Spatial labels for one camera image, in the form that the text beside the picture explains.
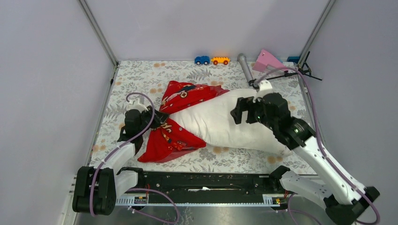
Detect white pillow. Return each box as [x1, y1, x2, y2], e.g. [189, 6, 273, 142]
[170, 89, 292, 157]

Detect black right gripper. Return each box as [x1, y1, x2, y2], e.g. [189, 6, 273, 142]
[230, 96, 277, 131]

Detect pink wedge block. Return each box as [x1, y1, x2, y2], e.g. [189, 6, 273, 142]
[252, 49, 288, 72]

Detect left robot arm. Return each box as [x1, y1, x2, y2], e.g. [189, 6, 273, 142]
[72, 106, 169, 215]

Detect silver microphone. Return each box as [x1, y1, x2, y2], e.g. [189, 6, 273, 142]
[237, 53, 253, 83]

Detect yellow toy car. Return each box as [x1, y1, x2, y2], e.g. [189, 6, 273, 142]
[210, 57, 230, 65]

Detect aluminium frame post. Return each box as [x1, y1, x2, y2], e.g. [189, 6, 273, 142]
[298, 0, 336, 66]
[77, 0, 119, 67]

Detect floral fern print sheet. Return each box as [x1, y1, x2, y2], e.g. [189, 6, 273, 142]
[89, 59, 314, 175]

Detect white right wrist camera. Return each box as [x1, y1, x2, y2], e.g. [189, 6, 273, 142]
[253, 80, 273, 101]

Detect left aluminium frame post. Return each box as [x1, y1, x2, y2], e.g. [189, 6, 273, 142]
[77, 0, 119, 67]

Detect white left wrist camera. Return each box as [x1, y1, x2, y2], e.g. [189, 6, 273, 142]
[128, 98, 148, 113]

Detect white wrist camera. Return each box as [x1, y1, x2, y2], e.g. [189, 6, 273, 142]
[253, 80, 273, 101]
[128, 98, 148, 113]

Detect black tripod stand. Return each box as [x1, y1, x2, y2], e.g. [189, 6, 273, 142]
[265, 51, 323, 81]

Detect blue block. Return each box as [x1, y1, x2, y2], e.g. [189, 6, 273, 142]
[287, 56, 300, 64]

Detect blue toy car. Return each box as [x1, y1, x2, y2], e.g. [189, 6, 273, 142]
[194, 56, 210, 65]

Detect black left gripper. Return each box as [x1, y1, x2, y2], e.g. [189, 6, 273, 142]
[137, 105, 168, 135]

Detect slotted aluminium rail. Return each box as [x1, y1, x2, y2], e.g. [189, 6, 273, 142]
[116, 193, 281, 207]

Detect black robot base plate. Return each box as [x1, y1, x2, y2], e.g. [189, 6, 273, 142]
[122, 171, 291, 205]

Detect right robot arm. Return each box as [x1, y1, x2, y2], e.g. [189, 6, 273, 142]
[230, 93, 380, 225]

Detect red cartoon print pillowcase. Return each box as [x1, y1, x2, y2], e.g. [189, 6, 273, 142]
[138, 81, 228, 163]

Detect right aluminium frame post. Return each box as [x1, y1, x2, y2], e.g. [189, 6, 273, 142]
[298, 0, 336, 66]

